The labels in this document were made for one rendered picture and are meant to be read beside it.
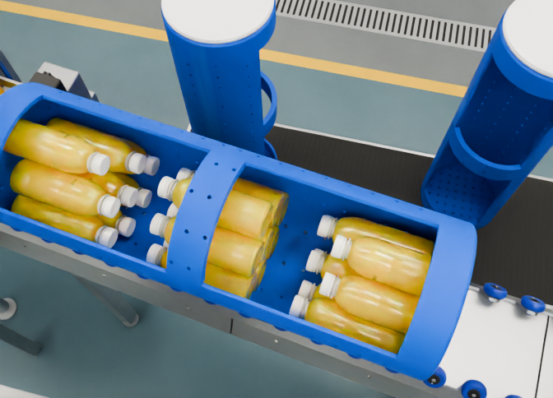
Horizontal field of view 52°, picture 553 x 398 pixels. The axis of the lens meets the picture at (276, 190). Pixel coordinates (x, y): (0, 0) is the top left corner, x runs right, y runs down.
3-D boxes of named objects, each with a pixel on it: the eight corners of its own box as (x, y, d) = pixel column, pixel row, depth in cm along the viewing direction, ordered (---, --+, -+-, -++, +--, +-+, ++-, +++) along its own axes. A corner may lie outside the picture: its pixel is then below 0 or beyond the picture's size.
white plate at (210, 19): (195, 59, 130) (196, 62, 131) (295, 10, 137) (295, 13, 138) (141, -15, 141) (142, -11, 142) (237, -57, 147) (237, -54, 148)
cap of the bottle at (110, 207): (113, 205, 108) (121, 208, 108) (102, 219, 105) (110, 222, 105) (110, 191, 105) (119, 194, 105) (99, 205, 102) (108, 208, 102)
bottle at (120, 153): (35, 148, 110) (121, 178, 107) (47, 113, 110) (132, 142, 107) (56, 152, 117) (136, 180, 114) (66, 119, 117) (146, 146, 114)
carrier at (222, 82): (227, 218, 209) (291, 181, 216) (195, 64, 131) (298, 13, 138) (190, 162, 220) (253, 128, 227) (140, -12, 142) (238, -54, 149)
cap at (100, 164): (101, 168, 107) (109, 171, 107) (90, 176, 104) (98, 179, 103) (102, 150, 105) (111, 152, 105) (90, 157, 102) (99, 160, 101)
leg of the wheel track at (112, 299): (134, 329, 206) (79, 274, 150) (119, 323, 207) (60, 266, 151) (141, 314, 208) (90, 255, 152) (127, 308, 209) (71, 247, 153)
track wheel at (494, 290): (506, 303, 110) (510, 293, 110) (483, 294, 111) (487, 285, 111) (503, 294, 115) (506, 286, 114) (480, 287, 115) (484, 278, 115)
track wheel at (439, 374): (449, 376, 103) (449, 368, 105) (425, 367, 104) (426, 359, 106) (441, 393, 105) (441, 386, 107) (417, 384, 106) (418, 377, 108)
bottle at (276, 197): (285, 199, 110) (198, 169, 113) (284, 187, 103) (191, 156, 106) (272, 233, 108) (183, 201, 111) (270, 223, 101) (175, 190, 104)
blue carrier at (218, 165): (411, 398, 104) (456, 356, 79) (2, 242, 118) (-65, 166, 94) (443, 264, 118) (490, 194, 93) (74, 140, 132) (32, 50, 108)
